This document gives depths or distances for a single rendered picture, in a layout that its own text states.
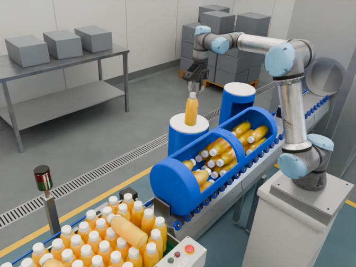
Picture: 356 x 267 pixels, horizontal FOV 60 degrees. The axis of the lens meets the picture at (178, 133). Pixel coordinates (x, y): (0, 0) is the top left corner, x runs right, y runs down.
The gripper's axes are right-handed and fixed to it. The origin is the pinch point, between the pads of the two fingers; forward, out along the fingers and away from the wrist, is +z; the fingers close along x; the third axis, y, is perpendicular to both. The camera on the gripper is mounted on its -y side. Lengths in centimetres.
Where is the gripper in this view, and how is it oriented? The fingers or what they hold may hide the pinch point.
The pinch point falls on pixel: (193, 94)
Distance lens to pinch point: 167.5
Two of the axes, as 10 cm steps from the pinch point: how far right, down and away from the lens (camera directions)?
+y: 6.8, -3.4, 6.5
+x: -7.3, -4.0, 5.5
